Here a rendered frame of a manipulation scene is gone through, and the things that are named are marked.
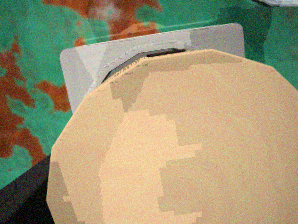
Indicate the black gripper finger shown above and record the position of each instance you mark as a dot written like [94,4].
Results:
[24,201]

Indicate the grey balance beam with round pans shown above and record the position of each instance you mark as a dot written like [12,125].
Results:
[86,68]

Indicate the white round dish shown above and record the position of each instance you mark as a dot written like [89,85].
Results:
[278,3]

